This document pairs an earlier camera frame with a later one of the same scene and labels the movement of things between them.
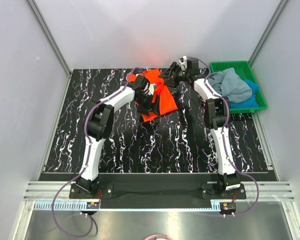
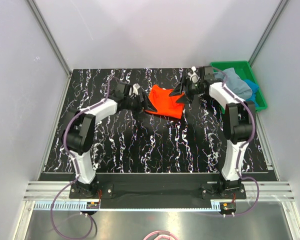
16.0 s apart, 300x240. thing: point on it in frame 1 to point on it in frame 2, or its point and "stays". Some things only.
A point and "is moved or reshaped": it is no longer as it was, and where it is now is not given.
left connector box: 92,205 stays
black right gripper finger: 173,83 to 186,99
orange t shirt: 167,103 is moved or reshaped
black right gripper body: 182,76 to 199,90
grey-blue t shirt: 228,83 stays
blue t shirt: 252,102 stays
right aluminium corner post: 280,7 stays
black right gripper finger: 169,73 to 175,92
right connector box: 227,208 stays
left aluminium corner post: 49,35 stays
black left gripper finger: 156,107 to 148,105
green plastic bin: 245,70 stays
